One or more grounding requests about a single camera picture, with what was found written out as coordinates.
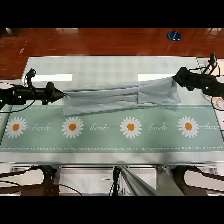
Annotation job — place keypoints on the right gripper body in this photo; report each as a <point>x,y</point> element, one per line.
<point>182,77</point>

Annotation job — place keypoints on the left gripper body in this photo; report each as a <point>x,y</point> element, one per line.
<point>50,93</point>

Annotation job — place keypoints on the light blue T-shirt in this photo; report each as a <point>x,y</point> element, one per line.
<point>110,99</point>

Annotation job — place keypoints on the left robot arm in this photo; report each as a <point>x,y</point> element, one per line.
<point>20,94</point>

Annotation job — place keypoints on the blue round object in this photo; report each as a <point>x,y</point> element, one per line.
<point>174,35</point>

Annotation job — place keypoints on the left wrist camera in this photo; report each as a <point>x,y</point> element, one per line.
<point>30,76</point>

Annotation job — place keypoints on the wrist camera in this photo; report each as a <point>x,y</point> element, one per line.
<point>30,76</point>
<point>212,63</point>

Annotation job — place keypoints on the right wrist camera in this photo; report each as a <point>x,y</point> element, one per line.
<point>212,63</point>

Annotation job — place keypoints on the silver frame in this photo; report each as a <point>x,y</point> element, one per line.
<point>141,186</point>

